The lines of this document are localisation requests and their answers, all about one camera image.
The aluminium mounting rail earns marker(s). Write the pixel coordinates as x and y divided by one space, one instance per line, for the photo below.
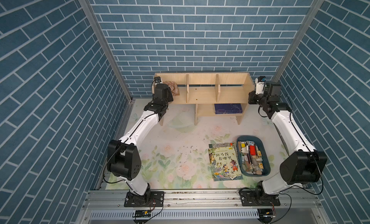
201 199

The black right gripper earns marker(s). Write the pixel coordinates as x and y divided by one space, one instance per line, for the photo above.
251 94

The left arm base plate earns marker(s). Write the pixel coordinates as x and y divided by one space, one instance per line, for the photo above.
149 199

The light wooden bookshelf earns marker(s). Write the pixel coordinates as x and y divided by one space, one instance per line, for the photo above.
204 90

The pink striped fluffy cloth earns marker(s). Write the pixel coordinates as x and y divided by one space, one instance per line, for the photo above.
173 87

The floral table mat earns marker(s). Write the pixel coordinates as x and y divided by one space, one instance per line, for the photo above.
175 153

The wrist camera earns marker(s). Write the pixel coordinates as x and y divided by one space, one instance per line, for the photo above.
260 85
157 80

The red item in tray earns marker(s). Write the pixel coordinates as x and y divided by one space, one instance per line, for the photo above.
252 150

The illustrated children's picture book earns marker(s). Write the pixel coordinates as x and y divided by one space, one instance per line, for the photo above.
224 164

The white vented cable duct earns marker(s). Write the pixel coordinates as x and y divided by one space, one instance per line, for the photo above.
178 214

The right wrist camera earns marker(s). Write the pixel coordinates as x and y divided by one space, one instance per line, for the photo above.
260 85

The green circuit board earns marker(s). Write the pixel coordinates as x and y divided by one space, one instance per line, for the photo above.
146 214

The dark blue book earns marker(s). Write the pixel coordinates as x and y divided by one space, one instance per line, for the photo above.
228 108

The teal storage tray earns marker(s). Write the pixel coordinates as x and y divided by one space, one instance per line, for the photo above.
252 166

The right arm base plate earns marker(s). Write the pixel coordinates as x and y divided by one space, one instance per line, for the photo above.
252 198

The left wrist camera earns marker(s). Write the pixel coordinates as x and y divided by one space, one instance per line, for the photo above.
157 80

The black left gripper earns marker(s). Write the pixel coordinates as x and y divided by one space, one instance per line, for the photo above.
170 98

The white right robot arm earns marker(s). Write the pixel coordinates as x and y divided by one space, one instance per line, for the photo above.
304 164

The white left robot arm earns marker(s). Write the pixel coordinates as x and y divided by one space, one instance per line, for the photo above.
123 155

